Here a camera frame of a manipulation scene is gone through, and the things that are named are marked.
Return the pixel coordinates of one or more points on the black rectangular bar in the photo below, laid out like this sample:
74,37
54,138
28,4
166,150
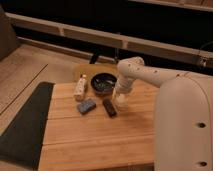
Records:
109,108

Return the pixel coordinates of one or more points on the white ceramic cup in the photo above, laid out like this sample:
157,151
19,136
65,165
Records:
119,100

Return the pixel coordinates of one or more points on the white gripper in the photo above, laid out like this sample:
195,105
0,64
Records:
123,86

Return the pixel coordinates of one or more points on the dark floor mat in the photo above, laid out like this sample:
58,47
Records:
21,142

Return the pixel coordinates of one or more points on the black bowl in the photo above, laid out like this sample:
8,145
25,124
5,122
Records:
103,83

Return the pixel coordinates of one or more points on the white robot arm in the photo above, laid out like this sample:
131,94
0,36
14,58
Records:
183,114

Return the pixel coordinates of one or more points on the white bottle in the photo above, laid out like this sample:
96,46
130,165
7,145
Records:
80,89

